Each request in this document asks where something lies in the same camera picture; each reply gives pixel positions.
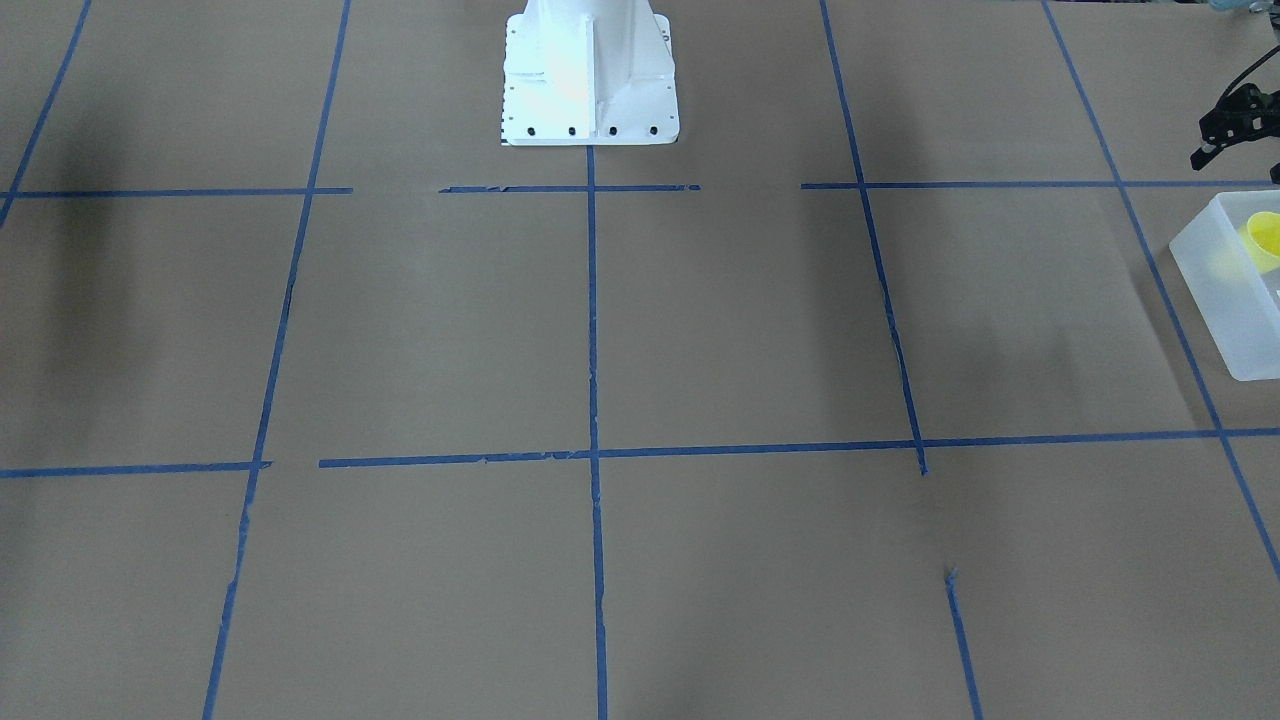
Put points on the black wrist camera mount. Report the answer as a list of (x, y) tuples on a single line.
[(1244, 115)]

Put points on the clear plastic box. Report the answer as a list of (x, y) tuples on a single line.
[(1238, 304)]

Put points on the yellow paper cup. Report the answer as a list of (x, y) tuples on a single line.
[(1260, 238)]

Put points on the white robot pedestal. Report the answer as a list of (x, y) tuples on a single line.
[(589, 73)]

